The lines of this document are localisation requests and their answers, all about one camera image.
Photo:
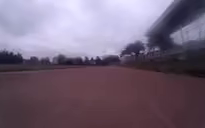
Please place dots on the row of trees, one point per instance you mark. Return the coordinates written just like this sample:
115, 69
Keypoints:
40, 60

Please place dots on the grass field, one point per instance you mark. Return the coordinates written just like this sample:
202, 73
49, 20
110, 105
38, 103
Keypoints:
23, 67

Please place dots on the grandstand building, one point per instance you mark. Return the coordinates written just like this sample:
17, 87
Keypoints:
186, 40

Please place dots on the red running track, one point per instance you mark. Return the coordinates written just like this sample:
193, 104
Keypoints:
90, 96

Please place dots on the dark tree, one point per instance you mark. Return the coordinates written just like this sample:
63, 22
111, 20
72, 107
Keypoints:
133, 47

